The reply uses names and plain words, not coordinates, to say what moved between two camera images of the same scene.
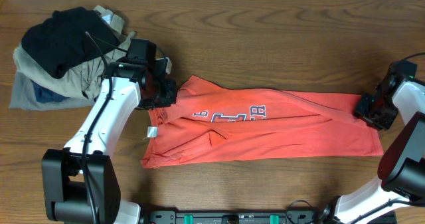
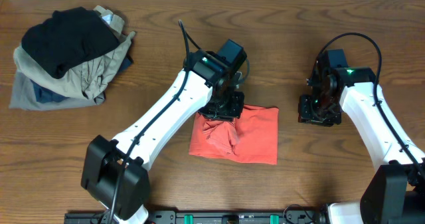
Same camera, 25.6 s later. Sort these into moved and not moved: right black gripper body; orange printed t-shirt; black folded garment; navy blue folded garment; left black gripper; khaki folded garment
Moved: left black gripper; right black gripper body; orange printed t-shirt
Not moved: navy blue folded garment; black folded garment; khaki folded garment
